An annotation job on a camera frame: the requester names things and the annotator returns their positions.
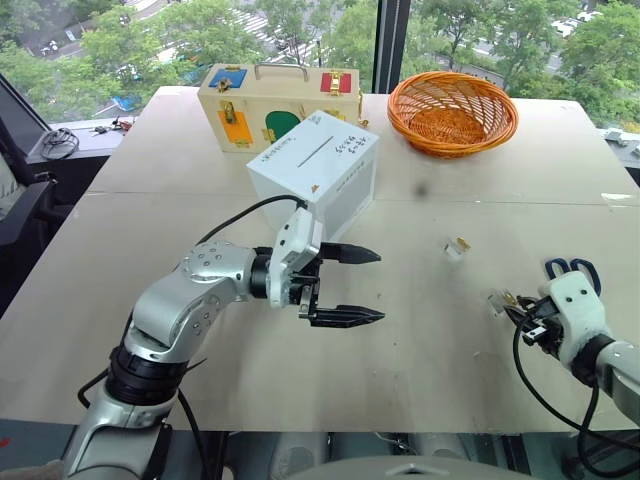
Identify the white plastic part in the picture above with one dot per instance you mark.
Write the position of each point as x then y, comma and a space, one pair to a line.
617, 135

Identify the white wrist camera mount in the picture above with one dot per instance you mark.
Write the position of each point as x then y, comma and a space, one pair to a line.
296, 239
575, 305

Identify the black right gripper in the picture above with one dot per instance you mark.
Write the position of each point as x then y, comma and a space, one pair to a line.
542, 327

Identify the white box with slot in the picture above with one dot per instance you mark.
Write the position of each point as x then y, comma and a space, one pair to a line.
320, 150

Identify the wooden latch board box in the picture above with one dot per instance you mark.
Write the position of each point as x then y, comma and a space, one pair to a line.
295, 95

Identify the black chair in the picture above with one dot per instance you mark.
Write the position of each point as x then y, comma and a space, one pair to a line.
25, 210

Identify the grey rounded robot leg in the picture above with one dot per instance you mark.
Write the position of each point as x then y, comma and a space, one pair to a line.
440, 447
302, 450

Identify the dark window frame post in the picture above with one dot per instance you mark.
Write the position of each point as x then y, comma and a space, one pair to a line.
392, 45

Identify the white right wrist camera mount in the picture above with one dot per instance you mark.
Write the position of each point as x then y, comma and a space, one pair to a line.
575, 305

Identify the small keys on sill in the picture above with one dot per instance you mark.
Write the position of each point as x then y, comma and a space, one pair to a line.
122, 125

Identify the grey robot torso top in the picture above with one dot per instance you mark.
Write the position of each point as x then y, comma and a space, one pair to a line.
410, 472

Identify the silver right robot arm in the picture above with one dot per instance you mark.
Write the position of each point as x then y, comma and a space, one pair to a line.
625, 370

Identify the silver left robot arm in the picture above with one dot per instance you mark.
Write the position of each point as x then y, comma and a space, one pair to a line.
170, 305

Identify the orange wicker basket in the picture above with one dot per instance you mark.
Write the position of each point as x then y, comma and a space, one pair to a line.
450, 122

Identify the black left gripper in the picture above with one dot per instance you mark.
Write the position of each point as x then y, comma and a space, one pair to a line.
307, 285

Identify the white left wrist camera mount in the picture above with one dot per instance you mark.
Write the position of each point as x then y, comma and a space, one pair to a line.
296, 239

